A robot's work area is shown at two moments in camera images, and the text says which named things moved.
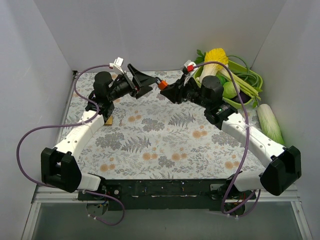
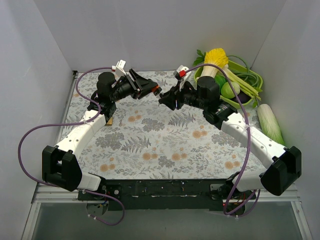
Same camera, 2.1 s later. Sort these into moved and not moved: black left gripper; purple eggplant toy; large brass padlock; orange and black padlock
Moved: orange and black padlock
Not moved: large brass padlock; black left gripper; purple eggplant toy
